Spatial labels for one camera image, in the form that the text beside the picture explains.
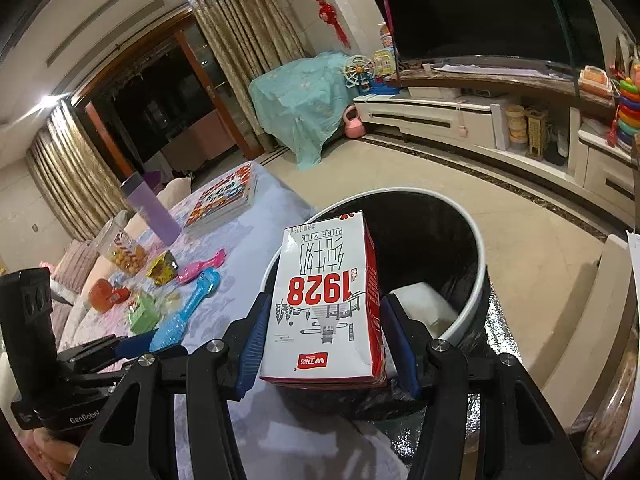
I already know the blue plastic toy brush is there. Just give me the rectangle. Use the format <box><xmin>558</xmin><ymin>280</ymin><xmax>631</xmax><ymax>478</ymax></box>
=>
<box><xmin>149</xmin><ymin>268</ymin><xmax>220</xmax><ymax>352</ymax></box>

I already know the black flat screen television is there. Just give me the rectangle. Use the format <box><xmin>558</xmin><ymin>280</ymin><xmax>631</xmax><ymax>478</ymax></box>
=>
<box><xmin>374</xmin><ymin>0</ymin><xmax>605</xmax><ymax>68</ymax></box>

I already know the pink kettlebell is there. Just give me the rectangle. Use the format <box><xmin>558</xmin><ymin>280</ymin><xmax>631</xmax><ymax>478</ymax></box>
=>
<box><xmin>343</xmin><ymin>104</ymin><xmax>366</xmax><ymax>139</ymax></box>

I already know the black and white trash bin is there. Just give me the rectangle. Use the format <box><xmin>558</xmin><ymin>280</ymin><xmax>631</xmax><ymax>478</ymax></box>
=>
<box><xmin>265</xmin><ymin>188</ymin><xmax>489</xmax><ymax>418</ymax></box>

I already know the teal cloth covered furniture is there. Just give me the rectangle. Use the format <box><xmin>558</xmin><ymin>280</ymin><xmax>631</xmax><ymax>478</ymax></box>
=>
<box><xmin>248</xmin><ymin>51</ymin><xmax>356</xmax><ymax>170</ymax></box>

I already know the purple tumbler bottle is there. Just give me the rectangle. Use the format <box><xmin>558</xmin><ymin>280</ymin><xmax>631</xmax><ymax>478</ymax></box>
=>
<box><xmin>120</xmin><ymin>172</ymin><xmax>181</xmax><ymax>246</ymax></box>

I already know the person's left hand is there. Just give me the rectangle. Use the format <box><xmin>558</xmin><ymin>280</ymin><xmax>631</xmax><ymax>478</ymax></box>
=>
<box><xmin>20</xmin><ymin>427</ymin><xmax>79</xmax><ymax>480</ymax></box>

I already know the red white milk carton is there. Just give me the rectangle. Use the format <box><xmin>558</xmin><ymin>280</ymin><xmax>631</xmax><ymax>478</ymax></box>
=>
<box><xmin>260</xmin><ymin>211</ymin><xmax>386</xmax><ymax>389</ymax></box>

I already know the white TV cabinet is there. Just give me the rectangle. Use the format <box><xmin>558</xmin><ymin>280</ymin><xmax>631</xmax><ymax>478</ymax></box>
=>
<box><xmin>355</xmin><ymin>70</ymin><xmax>637</xmax><ymax>228</ymax></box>

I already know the toy ferris wheel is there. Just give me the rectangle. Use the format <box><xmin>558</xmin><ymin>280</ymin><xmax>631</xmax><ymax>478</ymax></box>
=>
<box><xmin>342</xmin><ymin>54</ymin><xmax>375</xmax><ymax>94</ymax></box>

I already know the rainbow ring stacking toy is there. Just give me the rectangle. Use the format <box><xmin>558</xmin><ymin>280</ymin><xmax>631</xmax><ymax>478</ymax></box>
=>
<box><xmin>606</xmin><ymin>58</ymin><xmax>640</xmax><ymax>154</ymax></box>

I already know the clear jar of snacks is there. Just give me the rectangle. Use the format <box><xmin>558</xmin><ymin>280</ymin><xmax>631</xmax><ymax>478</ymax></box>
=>
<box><xmin>93</xmin><ymin>209</ymin><xmax>148</xmax><ymax>276</ymax></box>

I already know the beige patterned curtain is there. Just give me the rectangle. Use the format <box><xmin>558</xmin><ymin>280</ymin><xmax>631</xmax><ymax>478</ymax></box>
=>
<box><xmin>25</xmin><ymin>101</ymin><xmax>128</xmax><ymax>240</ymax></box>

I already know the pink striped sofa cushion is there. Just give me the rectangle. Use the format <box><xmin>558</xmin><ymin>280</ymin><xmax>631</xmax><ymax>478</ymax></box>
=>
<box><xmin>51</xmin><ymin>240</ymin><xmax>99</xmax><ymax>294</ymax></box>

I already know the white foam block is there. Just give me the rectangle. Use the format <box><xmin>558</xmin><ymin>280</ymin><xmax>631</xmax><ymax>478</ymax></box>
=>
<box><xmin>392</xmin><ymin>282</ymin><xmax>458</xmax><ymax>339</ymax></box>

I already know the green cardboard box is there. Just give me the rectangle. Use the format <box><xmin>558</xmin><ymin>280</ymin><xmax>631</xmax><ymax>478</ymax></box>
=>
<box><xmin>128</xmin><ymin>290</ymin><xmax>160</xmax><ymax>335</ymax></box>

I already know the yellow crumpled snack wrapper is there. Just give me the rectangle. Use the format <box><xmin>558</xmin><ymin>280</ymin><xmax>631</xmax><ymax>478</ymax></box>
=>
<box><xmin>146</xmin><ymin>250</ymin><xmax>179</xmax><ymax>287</ymax></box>

